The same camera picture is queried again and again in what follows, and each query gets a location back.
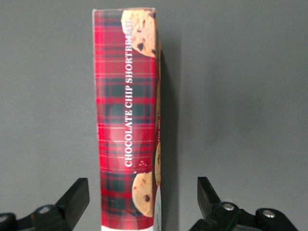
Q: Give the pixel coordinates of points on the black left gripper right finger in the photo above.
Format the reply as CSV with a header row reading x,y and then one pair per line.
x,y
211,207

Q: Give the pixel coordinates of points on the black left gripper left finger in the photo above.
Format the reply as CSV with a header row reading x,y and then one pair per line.
x,y
69,204

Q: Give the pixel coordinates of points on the red tartan cookie box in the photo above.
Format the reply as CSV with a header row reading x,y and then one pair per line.
x,y
125,108

